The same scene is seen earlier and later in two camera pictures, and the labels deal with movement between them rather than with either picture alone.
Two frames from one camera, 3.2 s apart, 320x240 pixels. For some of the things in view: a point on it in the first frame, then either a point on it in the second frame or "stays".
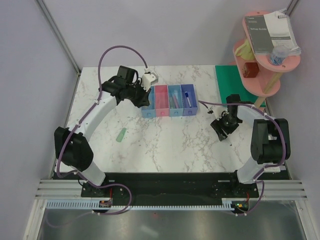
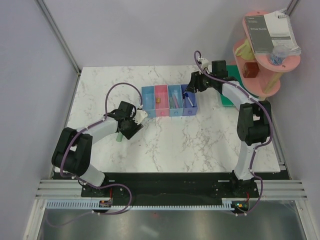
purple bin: [187, 110] stays
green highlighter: [172, 105] stays
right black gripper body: [228, 123] -> [203, 81]
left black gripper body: [137, 94] -> [131, 128]
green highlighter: [121, 135] stays
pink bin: [161, 100] stays
